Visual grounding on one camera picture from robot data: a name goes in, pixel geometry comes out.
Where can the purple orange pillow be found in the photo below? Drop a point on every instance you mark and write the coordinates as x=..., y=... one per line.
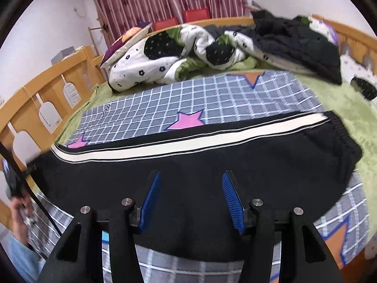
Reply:
x=126, y=44

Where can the grey box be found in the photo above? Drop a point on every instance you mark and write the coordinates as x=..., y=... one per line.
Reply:
x=62, y=55

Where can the person's left forearm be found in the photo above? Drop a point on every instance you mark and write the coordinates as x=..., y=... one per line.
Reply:
x=22, y=259

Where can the red chair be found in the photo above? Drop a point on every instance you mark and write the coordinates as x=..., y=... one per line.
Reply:
x=165, y=24
x=196, y=14

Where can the black pants with white stripe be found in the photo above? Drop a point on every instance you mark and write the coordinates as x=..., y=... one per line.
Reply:
x=191, y=159

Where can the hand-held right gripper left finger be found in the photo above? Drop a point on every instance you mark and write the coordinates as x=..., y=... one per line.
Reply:
x=150, y=203

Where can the white purple patterned pillow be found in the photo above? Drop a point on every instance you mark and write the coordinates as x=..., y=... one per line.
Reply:
x=324, y=29

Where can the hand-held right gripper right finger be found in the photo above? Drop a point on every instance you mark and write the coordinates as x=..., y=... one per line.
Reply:
x=233, y=205

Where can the wooden bed frame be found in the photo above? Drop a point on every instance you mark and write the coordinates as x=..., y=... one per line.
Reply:
x=50, y=88

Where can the black jacket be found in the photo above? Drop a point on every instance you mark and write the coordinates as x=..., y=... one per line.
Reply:
x=294, y=44

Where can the white black green patterned quilt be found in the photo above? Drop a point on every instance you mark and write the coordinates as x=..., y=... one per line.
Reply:
x=165, y=56

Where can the grey checked star bed sheet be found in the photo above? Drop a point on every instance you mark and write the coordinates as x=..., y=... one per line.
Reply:
x=235, y=100

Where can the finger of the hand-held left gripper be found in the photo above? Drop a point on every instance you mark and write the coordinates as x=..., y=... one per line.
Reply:
x=31, y=168

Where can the person's left hand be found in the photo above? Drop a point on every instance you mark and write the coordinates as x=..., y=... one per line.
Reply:
x=20, y=212

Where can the wooden rack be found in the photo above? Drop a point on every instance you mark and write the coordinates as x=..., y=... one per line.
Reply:
x=98, y=35

